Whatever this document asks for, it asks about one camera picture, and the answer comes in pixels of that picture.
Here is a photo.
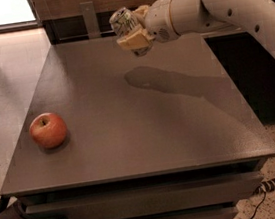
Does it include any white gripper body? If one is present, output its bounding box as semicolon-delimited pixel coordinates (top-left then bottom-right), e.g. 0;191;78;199
144;0;179;43

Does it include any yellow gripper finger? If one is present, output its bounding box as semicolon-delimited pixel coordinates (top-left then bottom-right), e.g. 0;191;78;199
133;5;149;19
116;27;154;51

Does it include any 7up can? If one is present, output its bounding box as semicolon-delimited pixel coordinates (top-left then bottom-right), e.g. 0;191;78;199
109;7;153;57

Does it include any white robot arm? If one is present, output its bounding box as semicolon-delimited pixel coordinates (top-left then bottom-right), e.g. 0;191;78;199
109;0;275;59

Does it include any grey side shelf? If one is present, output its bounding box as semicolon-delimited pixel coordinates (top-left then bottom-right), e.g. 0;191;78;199
200;27;244;38

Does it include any red apple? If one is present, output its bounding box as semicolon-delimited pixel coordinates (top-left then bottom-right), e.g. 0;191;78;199
29;112;68;149

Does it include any upper grey drawer front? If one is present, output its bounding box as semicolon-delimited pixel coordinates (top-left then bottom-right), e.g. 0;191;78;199
27;172;262;219

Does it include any metal rail bar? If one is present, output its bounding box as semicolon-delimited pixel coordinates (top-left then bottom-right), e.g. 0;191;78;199
56;31;116;43

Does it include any left metal bracket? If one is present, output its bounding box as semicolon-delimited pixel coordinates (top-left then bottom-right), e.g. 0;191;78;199
79;2;102;39

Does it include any black power cable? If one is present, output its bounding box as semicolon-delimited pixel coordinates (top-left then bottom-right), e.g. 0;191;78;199
239;190;271;219

